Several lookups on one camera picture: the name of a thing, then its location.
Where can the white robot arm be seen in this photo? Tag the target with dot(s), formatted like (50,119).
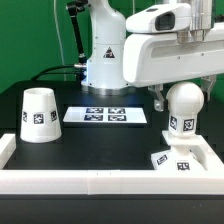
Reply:
(105,66)

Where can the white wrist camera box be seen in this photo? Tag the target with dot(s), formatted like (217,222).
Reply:
(160,18)

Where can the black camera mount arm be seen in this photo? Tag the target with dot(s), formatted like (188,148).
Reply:
(74,8)

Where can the white marker tag plate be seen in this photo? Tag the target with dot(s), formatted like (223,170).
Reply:
(129,115)

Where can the white lamp base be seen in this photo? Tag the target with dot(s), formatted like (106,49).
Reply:
(179,156)

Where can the white conical lamp shade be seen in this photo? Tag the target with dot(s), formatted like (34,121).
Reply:
(40,121)

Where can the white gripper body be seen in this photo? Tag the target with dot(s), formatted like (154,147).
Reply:
(158,59)

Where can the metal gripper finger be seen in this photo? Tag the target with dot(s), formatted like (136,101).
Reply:
(207,84)
(156,93)

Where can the white U-shaped fence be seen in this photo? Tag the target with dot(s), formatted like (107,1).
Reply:
(97,182)

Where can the white lamp bulb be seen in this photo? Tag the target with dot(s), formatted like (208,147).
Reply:
(185,101)

